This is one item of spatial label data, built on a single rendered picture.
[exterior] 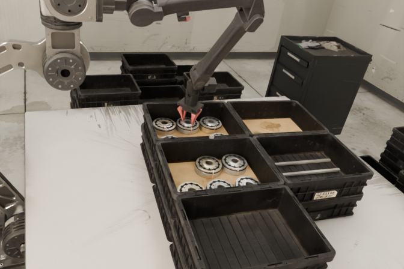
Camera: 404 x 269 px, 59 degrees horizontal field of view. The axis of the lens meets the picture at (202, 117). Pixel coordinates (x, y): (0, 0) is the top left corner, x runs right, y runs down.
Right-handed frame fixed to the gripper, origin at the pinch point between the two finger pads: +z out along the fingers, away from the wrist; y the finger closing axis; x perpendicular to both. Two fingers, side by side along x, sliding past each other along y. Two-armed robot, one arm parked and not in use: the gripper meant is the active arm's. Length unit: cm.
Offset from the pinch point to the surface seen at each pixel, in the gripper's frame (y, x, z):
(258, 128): -27.2, -23.5, 4.4
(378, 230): -89, -2, 17
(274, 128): -33.7, -28.4, 4.4
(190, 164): -14.1, 22.8, 3.7
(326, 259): -69, 47, -6
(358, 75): -64, -183, 18
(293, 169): -50, -2, 4
